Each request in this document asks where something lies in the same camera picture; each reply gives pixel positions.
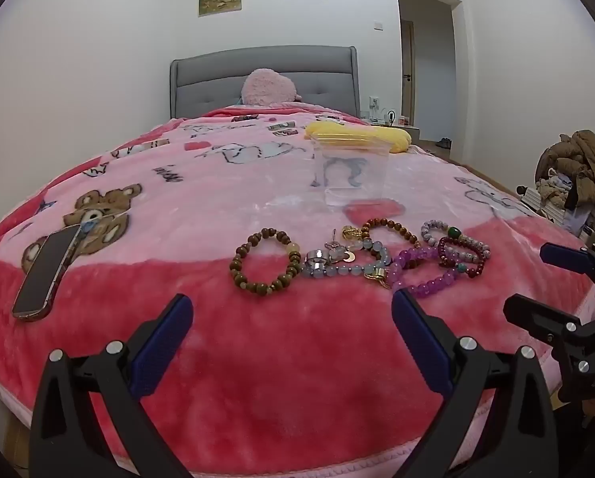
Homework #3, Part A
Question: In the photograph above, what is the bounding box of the white patterned bead bracelet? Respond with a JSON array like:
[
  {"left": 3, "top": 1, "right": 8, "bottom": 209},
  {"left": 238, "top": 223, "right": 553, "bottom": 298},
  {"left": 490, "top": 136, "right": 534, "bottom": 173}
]
[{"left": 421, "top": 219, "right": 492, "bottom": 262}]

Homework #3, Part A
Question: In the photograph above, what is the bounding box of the pink plush pillow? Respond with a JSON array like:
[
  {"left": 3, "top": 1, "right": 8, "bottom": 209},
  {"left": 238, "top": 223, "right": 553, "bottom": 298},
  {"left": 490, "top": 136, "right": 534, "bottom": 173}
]
[{"left": 241, "top": 68, "right": 302, "bottom": 107}]

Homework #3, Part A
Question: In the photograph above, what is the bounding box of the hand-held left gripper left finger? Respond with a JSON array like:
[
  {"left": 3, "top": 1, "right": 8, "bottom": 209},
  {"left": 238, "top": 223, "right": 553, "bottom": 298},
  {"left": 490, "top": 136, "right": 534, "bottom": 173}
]
[{"left": 28, "top": 294, "right": 194, "bottom": 478}]

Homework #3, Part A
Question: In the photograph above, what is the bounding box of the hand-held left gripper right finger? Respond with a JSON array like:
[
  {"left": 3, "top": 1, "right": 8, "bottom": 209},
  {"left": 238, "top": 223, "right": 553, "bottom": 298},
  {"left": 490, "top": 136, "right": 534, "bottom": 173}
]
[{"left": 391, "top": 289, "right": 560, "bottom": 478}]

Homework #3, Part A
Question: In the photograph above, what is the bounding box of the purple bead bracelet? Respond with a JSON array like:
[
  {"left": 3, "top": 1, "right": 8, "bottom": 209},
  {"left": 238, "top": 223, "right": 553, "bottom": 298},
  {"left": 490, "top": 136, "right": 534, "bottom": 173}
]
[{"left": 387, "top": 246, "right": 460, "bottom": 300}]

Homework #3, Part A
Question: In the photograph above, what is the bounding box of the large brown wooden bead bracelet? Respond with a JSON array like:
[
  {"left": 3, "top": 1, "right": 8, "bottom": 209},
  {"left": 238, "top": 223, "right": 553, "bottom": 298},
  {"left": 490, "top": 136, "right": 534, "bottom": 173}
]
[{"left": 229, "top": 228, "right": 302, "bottom": 297}]

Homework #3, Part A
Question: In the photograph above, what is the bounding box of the door frame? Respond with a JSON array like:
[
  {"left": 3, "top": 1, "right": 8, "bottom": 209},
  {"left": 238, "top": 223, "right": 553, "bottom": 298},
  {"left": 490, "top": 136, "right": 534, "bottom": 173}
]
[{"left": 395, "top": 0, "right": 463, "bottom": 140}]

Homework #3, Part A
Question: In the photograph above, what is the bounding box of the smartphone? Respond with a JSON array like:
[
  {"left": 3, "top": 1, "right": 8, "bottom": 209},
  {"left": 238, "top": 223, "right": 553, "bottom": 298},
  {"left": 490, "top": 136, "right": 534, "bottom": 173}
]
[{"left": 12, "top": 224, "right": 82, "bottom": 320}]

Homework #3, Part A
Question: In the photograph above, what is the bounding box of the yellow plush pillow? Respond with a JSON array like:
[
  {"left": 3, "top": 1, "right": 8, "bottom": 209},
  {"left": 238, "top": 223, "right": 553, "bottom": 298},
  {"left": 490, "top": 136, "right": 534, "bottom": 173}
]
[{"left": 304, "top": 120, "right": 412, "bottom": 154}]

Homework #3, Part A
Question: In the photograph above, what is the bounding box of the light blue bead bracelet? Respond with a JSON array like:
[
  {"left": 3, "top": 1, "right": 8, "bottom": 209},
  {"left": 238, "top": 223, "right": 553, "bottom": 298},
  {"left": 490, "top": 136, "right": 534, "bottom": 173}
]
[{"left": 300, "top": 239, "right": 393, "bottom": 280}]

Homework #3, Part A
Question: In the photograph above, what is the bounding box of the dark red bead bracelet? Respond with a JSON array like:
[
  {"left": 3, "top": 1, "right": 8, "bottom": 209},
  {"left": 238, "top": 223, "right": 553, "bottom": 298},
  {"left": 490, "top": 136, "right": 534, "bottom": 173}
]
[{"left": 437, "top": 235, "right": 490, "bottom": 277}]

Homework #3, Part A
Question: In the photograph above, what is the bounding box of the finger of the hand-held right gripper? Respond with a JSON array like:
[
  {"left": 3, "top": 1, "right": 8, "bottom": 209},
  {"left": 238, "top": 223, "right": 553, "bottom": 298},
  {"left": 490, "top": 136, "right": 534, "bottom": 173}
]
[
  {"left": 540, "top": 241, "right": 595, "bottom": 304},
  {"left": 503, "top": 294, "right": 592, "bottom": 359}
]

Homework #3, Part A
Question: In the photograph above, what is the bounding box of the white rack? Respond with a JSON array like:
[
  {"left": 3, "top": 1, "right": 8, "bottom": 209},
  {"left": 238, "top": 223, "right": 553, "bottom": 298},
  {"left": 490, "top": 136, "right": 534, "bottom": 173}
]
[{"left": 516, "top": 184, "right": 569, "bottom": 221}]

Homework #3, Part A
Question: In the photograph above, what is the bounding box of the grey upholstered headboard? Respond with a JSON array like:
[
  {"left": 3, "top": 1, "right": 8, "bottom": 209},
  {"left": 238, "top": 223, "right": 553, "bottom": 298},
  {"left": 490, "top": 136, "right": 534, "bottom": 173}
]
[{"left": 170, "top": 46, "right": 362, "bottom": 120}]

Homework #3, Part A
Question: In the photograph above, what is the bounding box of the clear plastic container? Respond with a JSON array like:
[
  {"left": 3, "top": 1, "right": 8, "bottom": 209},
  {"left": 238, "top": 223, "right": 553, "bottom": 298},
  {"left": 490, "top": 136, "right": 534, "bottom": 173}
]
[{"left": 310, "top": 134, "right": 394, "bottom": 207}]

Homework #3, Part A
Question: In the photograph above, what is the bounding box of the small brown bead bracelet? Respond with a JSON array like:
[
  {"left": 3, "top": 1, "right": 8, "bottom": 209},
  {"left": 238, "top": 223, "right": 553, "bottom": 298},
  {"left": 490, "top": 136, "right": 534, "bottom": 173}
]
[{"left": 361, "top": 216, "right": 420, "bottom": 250}]

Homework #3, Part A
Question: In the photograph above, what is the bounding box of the pink printed blanket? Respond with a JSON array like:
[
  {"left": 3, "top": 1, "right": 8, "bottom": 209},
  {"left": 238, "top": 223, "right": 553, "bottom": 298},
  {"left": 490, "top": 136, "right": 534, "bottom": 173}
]
[{"left": 0, "top": 101, "right": 595, "bottom": 469}]

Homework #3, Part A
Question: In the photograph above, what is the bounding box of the pile of clothes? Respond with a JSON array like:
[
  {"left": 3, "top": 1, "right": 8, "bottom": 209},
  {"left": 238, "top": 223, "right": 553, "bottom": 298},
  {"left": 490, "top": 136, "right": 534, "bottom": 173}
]
[{"left": 534, "top": 129, "right": 595, "bottom": 210}]

